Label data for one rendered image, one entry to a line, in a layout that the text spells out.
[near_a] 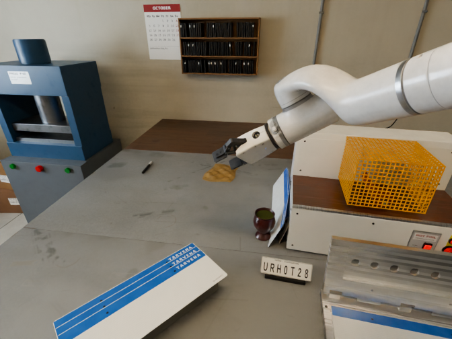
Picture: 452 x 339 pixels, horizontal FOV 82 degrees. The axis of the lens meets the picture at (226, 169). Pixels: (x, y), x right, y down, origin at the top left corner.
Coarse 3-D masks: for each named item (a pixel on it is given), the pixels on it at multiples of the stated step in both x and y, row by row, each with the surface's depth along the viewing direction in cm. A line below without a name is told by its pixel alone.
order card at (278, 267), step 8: (264, 256) 84; (264, 264) 84; (272, 264) 84; (280, 264) 83; (288, 264) 83; (296, 264) 82; (304, 264) 82; (264, 272) 85; (272, 272) 84; (280, 272) 84; (288, 272) 83; (296, 272) 83; (304, 272) 82
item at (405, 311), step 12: (324, 300) 75; (336, 300) 75; (348, 300) 75; (324, 312) 72; (372, 312) 72; (384, 312) 72; (396, 312) 72; (408, 312) 72; (420, 312) 72; (324, 324) 69; (432, 324) 69; (444, 324) 69; (324, 336) 68
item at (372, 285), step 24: (336, 240) 70; (360, 240) 70; (336, 264) 72; (360, 264) 72; (384, 264) 70; (408, 264) 69; (432, 264) 67; (336, 288) 74; (360, 288) 72; (384, 288) 71; (408, 288) 71; (432, 288) 69; (432, 312) 70
